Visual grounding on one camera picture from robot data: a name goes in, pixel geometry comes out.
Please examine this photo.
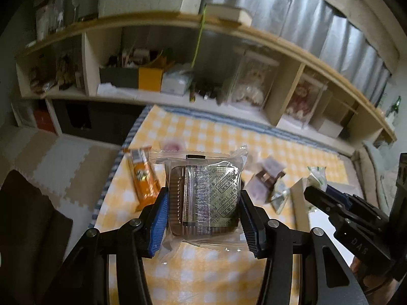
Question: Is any yellow-green ribbon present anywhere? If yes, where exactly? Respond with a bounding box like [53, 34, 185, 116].
[191, 5, 207, 67]

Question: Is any yellow checked cloth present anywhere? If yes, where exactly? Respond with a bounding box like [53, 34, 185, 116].
[92, 105, 355, 305]

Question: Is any red storage box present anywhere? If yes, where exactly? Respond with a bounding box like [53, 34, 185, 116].
[33, 110, 56, 132]

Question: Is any foam puzzle mat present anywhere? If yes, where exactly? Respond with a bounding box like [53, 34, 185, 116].
[0, 124, 123, 261]

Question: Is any white cardboard box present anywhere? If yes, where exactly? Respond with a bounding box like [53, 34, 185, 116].
[291, 179, 353, 261]

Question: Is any orange box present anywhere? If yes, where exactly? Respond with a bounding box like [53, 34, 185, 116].
[138, 67, 164, 92]

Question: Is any green and white snack packet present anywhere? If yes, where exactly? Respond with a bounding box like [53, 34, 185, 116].
[307, 165, 328, 194]
[270, 178, 290, 215]

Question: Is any tissue box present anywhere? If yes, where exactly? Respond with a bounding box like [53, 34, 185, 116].
[161, 64, 194, 95]

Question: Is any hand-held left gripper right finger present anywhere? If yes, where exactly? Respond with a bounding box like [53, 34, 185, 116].
[238, 190, 366, 305]

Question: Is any grey curtain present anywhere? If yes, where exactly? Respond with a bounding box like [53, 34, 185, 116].
[197, 0, 391, 109]

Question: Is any cream doll in clear case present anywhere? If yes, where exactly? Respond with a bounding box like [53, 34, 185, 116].
[223, 51, 280, 112]

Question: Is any clear packet with dark snack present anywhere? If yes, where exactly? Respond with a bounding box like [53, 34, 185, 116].
[149, 145, 250, 264]

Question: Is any dark grey box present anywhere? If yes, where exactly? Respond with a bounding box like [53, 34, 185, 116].
[99, 67, 140, 89]

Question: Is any red doll in clear case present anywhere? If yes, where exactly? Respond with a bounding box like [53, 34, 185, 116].
[283, 73, 328, 129]

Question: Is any white crumpled paper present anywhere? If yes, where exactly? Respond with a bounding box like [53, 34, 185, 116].
[97, 83, 121, 96]

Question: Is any wooden shelf unit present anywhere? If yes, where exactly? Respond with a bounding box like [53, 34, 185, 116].
[14, 13, 398, 158]

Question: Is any orange snack packet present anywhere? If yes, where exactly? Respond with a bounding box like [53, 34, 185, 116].
[122, 146, 161, 212]

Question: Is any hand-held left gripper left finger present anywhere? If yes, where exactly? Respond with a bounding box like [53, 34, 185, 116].
[43, 187, 169, 305]

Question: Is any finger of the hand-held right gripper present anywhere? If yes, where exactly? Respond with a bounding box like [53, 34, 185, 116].
[303, 185, 345, 221]
[326, 184, 387, 220]

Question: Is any small white box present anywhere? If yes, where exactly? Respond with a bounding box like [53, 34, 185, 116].
[315, 116, 344, 139]

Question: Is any pale purple snack packet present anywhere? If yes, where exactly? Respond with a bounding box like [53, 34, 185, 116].
[246, 156, 285, 204]

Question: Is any purple donut packet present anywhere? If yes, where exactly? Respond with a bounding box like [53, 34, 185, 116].
[162, 138, 186, 152]

